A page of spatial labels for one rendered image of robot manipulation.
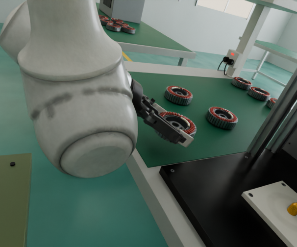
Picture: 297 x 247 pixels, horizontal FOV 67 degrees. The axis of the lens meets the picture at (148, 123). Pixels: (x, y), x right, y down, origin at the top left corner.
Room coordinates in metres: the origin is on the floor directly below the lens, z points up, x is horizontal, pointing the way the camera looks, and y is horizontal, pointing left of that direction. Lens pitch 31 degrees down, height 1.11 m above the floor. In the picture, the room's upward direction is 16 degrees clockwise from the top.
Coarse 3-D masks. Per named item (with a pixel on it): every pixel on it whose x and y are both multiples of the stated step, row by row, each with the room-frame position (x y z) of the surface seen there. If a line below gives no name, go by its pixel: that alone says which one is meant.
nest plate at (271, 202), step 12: (252, 192) 0.39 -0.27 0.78; (264, 192) 0.41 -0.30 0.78; (276, 192) 0.42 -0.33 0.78; (288, 192) 0.43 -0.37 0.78; (252, 204) 0.36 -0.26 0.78; (264, 204) 0.37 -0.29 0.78; (276, 204) 0.38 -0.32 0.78; (288, 204) 0.39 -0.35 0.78; (264, 216) 0.34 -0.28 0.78; (276, 216) 0.34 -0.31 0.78; (288, 216) 0.35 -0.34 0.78; (276, 228) 0.31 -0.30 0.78; (288, 228) 0.32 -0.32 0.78; (288, 240) 0.29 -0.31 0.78
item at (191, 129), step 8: (160, 112) 0.55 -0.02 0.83; (168, 112) 0.56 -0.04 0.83; (168, 120) 0.54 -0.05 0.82; (176, 120) 0.55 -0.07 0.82; (184, 120) 0.54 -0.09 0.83; (176, 128) 0.50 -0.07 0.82; (184, 128) 0.53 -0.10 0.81; (192, 128) 0.51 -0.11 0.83; (160, 136) 0.47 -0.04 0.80; (192, 136) 0.49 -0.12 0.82
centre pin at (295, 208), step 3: (291, 204) 0.37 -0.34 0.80; (294, 204) 0.37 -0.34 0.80; (288, 207) 0.37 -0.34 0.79; (291, 207) 0.37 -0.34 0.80; (294, 207) 0.36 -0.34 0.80; (288, 210) 0.37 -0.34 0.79; (291, 210) 0.36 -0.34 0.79; (294, 210) 0.36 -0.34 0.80; (291, 213) 0.36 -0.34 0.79; (294, 213) 0.36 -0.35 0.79
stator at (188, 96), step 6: (168, 90) 0.84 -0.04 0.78; (174, 90) 0.89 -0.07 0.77; (180, 90) 0.89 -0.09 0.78; (186, 90) 0.89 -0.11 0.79; (168, 96) 0.82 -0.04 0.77; (174, 96) 0.81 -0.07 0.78; (180, 96) 0.81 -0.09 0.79; (186, 96) 0.83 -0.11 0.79; (192, 96) 0.86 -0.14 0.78; (174, 102) 0.81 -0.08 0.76; (180, 102) 0.81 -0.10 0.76; (186, 102) 0.82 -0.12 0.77
